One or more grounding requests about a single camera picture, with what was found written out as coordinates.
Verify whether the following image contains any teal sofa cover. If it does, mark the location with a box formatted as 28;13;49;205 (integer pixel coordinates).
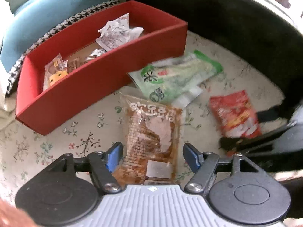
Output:
0;0;124;95

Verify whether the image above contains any red cardboard box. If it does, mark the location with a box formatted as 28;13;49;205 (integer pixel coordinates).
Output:
15;1;187;135

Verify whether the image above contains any dark coffee table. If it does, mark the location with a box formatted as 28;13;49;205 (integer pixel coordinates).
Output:
135;0;302;117

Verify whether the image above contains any green white snack bag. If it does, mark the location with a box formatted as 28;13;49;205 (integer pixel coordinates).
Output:
128;50;223;109

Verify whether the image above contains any clear orange tofu snack pack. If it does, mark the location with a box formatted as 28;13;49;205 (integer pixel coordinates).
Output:
113;94;182;186

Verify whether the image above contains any red Trolli candy bag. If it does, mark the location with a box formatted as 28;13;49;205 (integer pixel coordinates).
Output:
209;90;261;138

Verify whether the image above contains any yellow jelly snack pack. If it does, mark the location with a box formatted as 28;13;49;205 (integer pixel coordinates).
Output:
43;54;68;91

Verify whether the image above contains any dark red spicy snack pack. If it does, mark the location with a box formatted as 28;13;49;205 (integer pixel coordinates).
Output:
67;57;83;74

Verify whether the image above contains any silver brown snack bag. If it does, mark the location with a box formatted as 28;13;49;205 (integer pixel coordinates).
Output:
84;49;107;63

